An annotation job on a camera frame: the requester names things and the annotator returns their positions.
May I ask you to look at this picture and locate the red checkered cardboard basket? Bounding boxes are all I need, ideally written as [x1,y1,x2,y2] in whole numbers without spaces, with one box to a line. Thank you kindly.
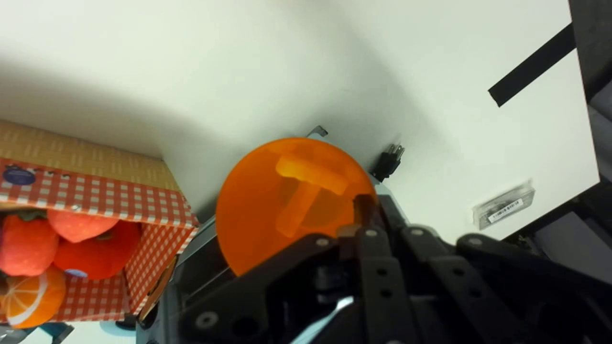
[0,121,198,322]

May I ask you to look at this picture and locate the red plush tomato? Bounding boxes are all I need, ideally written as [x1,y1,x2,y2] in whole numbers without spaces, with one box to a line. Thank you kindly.
[0,215,60,276]

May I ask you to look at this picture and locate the black flat bracket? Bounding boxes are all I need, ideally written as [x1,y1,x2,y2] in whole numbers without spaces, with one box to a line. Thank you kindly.
[489,24,577,108]

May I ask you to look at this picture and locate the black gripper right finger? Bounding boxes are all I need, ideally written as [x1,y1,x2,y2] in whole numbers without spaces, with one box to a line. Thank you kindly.
[355,196,612,344]

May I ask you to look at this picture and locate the orange slice plush toy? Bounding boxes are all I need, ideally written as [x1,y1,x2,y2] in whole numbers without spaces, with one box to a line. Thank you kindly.
[0,268,68,329]

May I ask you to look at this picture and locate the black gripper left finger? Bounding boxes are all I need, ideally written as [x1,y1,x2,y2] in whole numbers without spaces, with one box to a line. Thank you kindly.
[179,236,349,344]

